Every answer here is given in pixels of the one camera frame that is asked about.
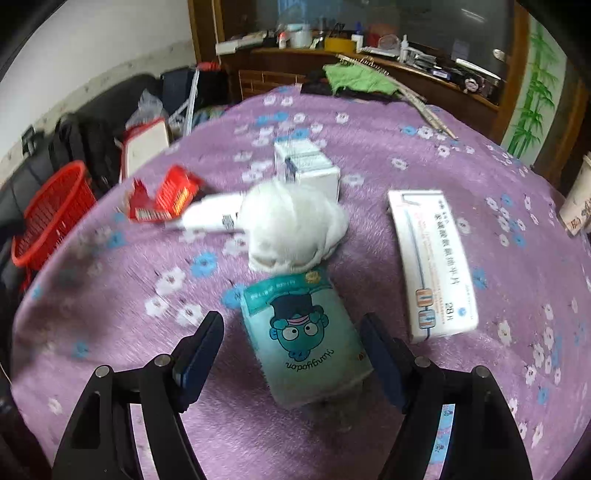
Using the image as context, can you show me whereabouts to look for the long white medicine box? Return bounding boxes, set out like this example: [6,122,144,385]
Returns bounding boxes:
[388,190,479,344]

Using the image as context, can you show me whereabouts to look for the teal cartoon tissue pack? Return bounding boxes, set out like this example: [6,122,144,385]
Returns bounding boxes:
[240,268,373,409]

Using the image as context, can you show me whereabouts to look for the red torn candy wrapper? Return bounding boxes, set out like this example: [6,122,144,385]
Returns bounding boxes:
[126,165,204,223]

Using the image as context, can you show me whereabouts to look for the white cloth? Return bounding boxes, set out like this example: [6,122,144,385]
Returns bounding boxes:
[165,179,349,275]

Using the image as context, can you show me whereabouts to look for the small white medicine box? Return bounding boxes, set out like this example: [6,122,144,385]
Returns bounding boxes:
[273,139,341,201]

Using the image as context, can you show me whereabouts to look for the red plastic basket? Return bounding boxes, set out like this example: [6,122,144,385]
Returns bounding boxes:
[11,161,96,271]

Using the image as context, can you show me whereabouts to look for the white patterned paper cup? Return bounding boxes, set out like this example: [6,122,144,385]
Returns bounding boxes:
[558,153,591,237]

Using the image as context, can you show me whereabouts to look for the purple floral tablecloth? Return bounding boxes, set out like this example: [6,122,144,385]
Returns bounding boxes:
[12,88,590,479]

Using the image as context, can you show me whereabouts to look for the red rimmed white container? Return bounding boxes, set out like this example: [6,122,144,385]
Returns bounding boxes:
[119,117,169,182]

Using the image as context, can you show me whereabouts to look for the black backpack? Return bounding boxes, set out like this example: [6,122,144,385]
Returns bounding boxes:
[47,113,121,199]

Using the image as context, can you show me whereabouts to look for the black leather sofa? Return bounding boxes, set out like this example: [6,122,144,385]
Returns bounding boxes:
[1,74,161,297]

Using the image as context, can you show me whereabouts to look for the clear plastic bag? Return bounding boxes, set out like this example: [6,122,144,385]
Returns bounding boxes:
[125,89,168,130]

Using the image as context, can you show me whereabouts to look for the wooden brick counter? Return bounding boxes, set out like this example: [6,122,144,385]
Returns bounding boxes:
[221,48,503,144]

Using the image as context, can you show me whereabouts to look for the black garment on table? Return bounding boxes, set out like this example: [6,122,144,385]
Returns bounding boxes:
[301,79,399,104]

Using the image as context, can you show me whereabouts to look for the green cloth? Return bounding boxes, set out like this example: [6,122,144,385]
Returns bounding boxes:
[322,63,397,95]

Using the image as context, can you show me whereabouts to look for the rolled paper sticks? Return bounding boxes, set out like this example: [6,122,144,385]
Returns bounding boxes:
[335,53,458,140]

